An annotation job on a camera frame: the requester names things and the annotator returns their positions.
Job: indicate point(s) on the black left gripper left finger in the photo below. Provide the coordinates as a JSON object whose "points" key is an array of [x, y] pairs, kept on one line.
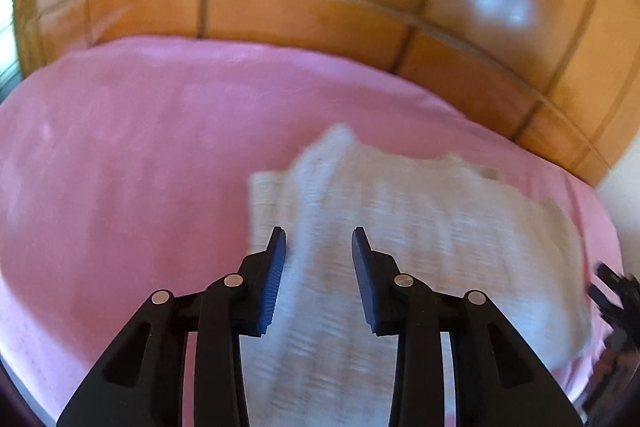
{"points": [[138, 379]]}

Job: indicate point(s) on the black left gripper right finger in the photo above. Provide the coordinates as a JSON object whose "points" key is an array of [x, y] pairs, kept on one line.
{"points": [[498, 378]]}

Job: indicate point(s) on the white knitted sweater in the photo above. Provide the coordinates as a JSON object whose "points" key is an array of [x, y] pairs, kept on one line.
{"points": [[453, 225]]}

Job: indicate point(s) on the pink bed blanket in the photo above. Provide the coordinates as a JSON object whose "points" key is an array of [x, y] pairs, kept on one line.
{"points": [[126, 168]]}

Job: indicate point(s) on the window with wooden frame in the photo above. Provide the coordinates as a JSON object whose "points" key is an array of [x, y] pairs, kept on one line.
{"points": [[10, 69]]}

